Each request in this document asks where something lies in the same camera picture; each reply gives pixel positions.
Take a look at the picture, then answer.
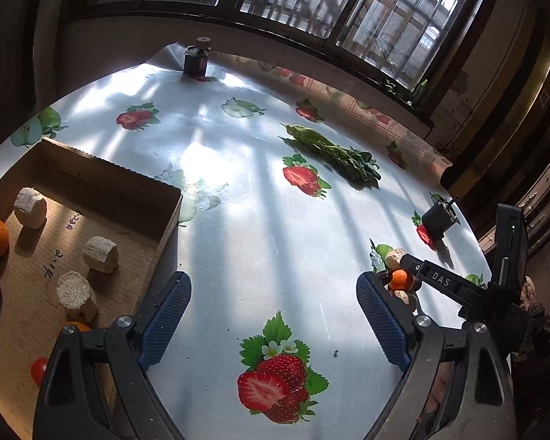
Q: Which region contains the carved wooden cabinet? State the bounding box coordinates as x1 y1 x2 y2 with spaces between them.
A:
479 124 550 257

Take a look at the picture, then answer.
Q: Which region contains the large peeled banana piece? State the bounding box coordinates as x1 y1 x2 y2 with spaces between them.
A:
56 271 100 324

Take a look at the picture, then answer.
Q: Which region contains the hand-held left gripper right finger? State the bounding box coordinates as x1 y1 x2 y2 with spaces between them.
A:
356 272 518 440

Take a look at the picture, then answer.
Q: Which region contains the bunch of leafy greens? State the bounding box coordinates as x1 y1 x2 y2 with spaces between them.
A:
279 124 381 188

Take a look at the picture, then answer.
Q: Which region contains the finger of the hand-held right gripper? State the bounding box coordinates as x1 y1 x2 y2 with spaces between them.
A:
400 252 427 281

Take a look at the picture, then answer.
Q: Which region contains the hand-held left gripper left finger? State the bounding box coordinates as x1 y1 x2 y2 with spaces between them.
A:
32 271 192 440

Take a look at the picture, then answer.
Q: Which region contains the brown cardboard box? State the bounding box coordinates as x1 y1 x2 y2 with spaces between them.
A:
0 137 184 440

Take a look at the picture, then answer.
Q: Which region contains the brown lumpy object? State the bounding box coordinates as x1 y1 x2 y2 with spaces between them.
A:
518 277 550 363

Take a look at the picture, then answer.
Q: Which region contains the black box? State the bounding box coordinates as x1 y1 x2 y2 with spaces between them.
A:
422 197 459 239

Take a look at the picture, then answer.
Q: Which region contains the dark jar with stopper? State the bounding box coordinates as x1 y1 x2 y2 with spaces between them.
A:
183 37 210 77

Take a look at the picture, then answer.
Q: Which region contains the fruit print tablecloth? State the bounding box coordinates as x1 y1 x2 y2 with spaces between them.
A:
0 43 491 440

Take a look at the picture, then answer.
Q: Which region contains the red tomato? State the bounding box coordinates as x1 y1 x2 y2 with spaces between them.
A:
30 356 49 386

